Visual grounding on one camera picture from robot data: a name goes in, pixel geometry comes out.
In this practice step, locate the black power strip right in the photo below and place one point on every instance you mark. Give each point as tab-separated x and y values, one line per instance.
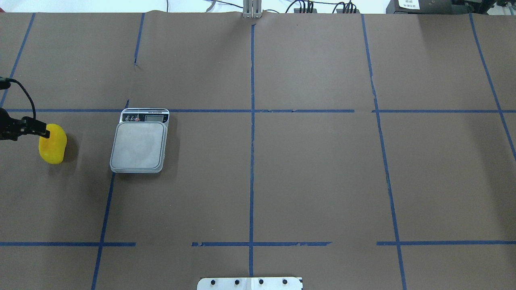
345	8

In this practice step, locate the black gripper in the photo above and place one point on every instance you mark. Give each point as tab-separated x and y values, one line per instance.
16	127

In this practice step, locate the yellow mango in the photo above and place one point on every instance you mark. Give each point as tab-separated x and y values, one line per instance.
52	149

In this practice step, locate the aluminium profile post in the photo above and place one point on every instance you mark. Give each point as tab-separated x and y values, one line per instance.
252	9

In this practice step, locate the black power strip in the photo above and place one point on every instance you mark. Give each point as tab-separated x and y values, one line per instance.
345	8
305	7

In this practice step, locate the black power strip left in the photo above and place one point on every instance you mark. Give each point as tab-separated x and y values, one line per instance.
305	7

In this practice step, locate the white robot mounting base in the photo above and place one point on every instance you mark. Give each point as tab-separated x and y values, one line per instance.
251	283

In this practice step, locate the silver digital kitchen scale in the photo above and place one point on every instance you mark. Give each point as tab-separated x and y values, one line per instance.
140	141

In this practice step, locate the black box with label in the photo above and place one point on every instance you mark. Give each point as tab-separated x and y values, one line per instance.
438	7

